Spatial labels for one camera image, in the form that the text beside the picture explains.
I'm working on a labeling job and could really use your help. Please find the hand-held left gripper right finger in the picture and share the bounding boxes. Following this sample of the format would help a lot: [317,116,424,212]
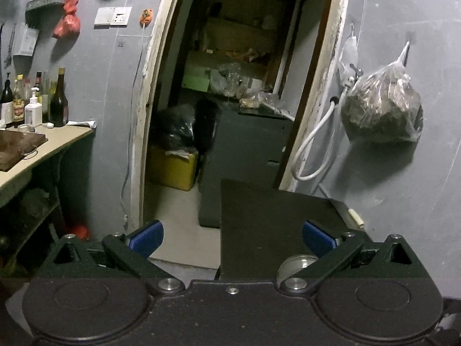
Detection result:
[278,221,430,295]

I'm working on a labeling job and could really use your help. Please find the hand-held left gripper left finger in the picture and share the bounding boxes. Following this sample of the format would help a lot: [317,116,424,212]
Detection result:
[32,220,185,295]

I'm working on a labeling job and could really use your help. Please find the red item under counter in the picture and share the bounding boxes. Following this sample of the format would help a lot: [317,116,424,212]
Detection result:
[71,224,91,241]

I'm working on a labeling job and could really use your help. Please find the yellow box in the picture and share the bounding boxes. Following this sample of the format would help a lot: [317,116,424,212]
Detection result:
[149,143,199,192]

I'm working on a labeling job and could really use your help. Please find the dark cabinet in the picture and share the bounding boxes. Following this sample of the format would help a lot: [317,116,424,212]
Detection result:
[199,100,295,228]

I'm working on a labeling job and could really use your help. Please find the black plastic bag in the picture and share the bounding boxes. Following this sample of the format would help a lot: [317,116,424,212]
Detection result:
[152,102,197,153]

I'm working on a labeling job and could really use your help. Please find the wooden counter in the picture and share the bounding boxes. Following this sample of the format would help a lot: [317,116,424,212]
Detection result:
[0,122,97,207]

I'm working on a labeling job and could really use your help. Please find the plastic bag of dark contents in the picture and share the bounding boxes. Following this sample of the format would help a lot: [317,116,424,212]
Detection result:
[340,41,424,144]

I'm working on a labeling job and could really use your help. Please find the wooden cutting board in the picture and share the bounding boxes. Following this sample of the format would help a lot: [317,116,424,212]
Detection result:
[0,130,50,172]

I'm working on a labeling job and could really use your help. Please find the dark glass bottle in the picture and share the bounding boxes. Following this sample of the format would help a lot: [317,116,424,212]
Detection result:
[48,67,69,128]

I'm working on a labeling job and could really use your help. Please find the green box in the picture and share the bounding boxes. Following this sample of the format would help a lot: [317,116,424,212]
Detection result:
[182,68,212,93]

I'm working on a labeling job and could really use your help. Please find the metal faucet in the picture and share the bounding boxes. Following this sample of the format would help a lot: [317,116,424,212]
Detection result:
[339,63,363,91]

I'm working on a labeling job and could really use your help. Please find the yellow oil bottle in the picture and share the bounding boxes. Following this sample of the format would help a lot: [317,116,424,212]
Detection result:
[42,71,54,123]

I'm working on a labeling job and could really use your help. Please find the white pump bottle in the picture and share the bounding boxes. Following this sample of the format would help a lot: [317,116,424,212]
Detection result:
[24,87,43,127]

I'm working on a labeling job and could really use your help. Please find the brown bottle with red label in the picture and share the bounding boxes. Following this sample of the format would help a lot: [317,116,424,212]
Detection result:
[13,74,25,125]

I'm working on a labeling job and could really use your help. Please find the clear hanging plastic bag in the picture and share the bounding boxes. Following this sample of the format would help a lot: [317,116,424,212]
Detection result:
[340,25,360,80]

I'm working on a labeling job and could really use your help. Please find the cluttered storage shelf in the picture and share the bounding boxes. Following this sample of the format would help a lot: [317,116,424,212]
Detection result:
[179,5,290,109]

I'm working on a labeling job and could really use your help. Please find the black pump bottle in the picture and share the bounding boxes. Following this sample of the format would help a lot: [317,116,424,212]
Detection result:
[0,72,14,124]

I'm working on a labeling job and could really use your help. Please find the red plastic bags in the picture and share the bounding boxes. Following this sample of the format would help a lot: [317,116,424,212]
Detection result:
[52,0,82,40]

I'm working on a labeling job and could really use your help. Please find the cream handle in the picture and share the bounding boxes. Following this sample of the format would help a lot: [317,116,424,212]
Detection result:
[347,208,365,230]

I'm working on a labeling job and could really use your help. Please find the white hose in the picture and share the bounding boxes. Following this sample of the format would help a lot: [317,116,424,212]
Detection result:
[290,97,338,181]

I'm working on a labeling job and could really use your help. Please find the white door frame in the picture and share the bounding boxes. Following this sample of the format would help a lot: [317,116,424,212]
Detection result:
[129,0,353,232]

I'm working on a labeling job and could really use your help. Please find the white wall cable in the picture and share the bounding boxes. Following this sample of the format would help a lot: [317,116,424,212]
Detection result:
[121,25,149,229]

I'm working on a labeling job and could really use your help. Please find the white wall socket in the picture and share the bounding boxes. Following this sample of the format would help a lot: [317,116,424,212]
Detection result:
[109,6,133,28]

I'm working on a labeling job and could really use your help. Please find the white wall switch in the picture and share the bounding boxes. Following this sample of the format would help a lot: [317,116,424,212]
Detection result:
[94,7,116,26]

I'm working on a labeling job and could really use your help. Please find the wall calendar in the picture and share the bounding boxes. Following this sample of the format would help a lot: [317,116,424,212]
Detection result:
[12,25,40,57]

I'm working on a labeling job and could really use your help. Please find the wall rack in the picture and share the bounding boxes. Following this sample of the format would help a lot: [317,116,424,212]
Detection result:
[25,0,74,12]

